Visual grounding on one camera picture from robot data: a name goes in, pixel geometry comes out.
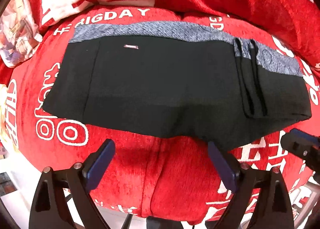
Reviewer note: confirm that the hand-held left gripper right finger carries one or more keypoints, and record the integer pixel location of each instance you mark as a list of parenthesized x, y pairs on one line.
[(223, 166)]

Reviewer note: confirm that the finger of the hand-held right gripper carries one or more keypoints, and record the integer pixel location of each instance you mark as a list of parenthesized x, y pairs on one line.
[(297, 144)]

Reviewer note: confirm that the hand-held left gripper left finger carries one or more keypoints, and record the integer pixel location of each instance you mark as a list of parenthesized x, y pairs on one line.
[(100, 166)]

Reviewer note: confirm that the black pants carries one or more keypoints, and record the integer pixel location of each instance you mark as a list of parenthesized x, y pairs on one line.
[(162, 86)]

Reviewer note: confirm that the red printed sofa blanket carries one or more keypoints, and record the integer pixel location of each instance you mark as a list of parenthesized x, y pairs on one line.
[(150, 169)]

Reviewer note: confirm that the black metal rod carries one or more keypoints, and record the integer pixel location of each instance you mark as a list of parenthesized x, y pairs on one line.
[(127, 222)]

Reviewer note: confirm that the person's legs in jeans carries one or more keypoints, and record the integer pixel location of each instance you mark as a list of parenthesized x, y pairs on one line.
[(157, 224)]

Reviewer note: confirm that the cream plush cushion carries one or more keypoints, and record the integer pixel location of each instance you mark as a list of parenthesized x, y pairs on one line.
[(3, 111)]

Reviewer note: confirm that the printed picture pillow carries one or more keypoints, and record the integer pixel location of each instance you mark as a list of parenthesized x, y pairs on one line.
[(17, 39)]

